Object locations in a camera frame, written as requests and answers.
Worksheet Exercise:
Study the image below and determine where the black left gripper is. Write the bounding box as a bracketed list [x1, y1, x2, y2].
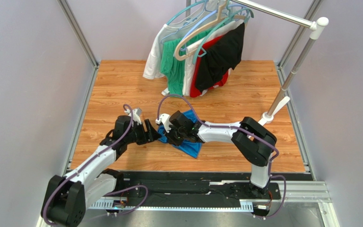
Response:
[125, 119, 162, 145]

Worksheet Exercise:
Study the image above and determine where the blue cloth napkin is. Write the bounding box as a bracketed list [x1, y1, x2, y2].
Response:
[157, 110, 202, 158]

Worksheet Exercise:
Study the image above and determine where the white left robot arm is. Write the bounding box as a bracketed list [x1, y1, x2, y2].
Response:
[41, 104, 161, 227]

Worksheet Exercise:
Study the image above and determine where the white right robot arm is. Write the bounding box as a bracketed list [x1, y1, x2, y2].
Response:
[156, 111, 277, 189]

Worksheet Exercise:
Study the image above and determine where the red t-shirt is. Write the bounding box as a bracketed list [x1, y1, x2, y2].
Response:
[190, 35, 231, 97]

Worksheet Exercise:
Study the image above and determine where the green t-shirt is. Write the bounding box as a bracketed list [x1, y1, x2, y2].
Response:
[159, 30, 214, 98]

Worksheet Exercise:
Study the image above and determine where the white t-shirt left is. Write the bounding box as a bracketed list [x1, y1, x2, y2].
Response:
[143, 24, 177, 79]

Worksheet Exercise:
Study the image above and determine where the white t-shirt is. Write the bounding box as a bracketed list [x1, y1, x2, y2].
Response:
[161, 19, 245, 97]
[143, 24, 177, 79]

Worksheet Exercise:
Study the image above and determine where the white t-shirt middle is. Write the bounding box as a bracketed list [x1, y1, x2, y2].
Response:
[161, 19, 245, 97]

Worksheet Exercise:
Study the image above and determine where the black t-shirt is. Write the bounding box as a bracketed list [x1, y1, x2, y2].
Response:
[195, 22, 246, 94]

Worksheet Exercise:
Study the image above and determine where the teal plastic hanger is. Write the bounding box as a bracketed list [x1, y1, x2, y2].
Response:
[181, 19, 244, 63]

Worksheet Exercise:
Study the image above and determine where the teal hanger left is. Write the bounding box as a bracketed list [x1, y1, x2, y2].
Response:
[166, 0, 207, 25]

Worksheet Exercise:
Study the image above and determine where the blue plastic hanger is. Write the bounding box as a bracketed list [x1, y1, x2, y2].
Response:
[161, 9, 220, 52]

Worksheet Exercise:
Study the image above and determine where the white clothes rack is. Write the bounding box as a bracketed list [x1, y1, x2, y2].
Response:
[235, 0, 329, 125]

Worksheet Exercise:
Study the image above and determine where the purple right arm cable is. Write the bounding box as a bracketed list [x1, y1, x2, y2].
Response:
[156, 94, 287, 220]

